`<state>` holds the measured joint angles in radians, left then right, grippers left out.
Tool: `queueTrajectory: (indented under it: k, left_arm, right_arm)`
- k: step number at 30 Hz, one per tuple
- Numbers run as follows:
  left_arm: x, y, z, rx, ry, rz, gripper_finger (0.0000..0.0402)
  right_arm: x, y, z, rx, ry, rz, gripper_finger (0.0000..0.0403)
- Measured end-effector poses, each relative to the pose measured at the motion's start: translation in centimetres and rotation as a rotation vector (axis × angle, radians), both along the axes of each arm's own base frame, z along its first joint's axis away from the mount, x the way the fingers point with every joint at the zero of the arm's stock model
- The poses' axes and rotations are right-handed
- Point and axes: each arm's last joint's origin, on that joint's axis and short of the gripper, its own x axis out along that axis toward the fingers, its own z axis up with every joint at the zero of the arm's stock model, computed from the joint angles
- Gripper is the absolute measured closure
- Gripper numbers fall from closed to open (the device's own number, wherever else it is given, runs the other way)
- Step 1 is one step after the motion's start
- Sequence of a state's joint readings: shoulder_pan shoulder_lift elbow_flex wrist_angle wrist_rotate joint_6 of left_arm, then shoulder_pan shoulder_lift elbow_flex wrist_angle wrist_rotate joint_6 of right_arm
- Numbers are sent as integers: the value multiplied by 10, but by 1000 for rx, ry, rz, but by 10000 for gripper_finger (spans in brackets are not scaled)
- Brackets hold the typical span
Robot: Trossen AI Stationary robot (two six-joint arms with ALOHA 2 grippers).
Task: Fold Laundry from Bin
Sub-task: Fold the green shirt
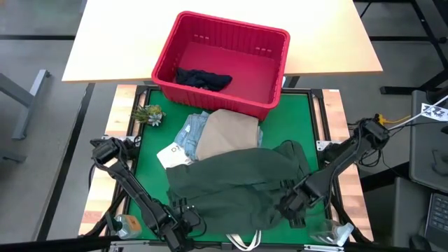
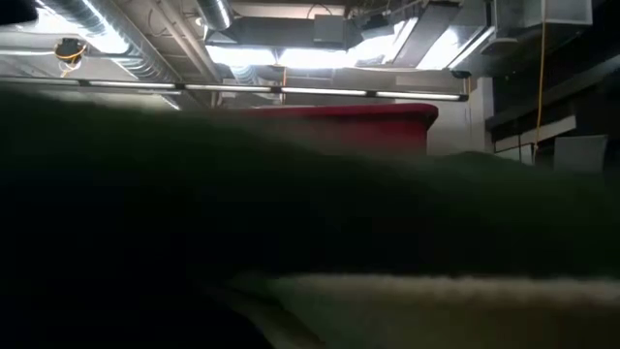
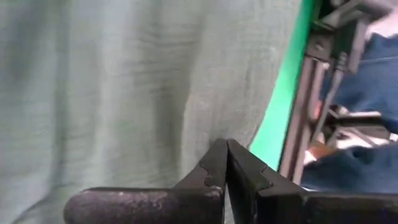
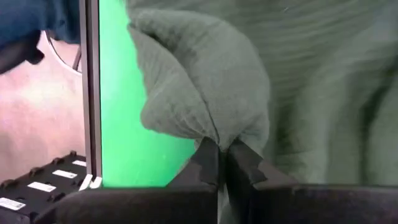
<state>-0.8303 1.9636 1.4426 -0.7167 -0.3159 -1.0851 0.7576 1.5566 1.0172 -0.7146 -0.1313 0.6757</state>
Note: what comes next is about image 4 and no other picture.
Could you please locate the white bracket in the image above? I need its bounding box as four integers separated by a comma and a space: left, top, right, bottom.
78, 173, 103, 190

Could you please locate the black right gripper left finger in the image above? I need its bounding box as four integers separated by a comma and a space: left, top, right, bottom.
167, 136, 223, 224

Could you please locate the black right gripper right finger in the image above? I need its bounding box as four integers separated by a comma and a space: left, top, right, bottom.
224, 138, 300, 224

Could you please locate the dark green garment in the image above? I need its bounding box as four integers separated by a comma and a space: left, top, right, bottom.
124, 0, 398, 224

